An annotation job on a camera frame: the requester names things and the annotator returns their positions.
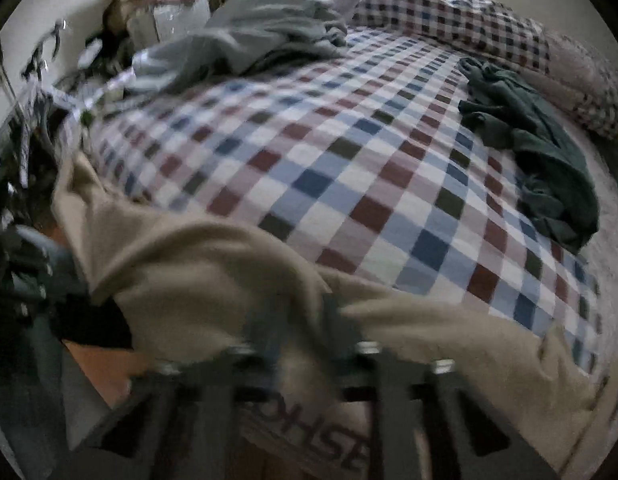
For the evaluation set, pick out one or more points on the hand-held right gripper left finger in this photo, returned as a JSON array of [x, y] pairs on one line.
[[269, 360]]

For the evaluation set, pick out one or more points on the teal garment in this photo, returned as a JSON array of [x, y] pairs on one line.
[[554, 170]]

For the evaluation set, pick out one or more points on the checkered bed sheet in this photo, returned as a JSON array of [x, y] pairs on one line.
[[339, 160]]

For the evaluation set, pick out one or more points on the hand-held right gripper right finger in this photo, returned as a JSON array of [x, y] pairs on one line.
[[389, 390]]

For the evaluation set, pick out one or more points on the white storage box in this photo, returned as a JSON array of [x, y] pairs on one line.
[[179, 20]]

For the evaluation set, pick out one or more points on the beige garment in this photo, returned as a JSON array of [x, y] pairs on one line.
[[189, 270]]

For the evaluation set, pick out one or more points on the checkered quilt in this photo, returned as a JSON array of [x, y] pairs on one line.
[[439, 15]]

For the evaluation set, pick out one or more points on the light blue cloth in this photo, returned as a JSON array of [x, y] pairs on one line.
[[269, 25]]

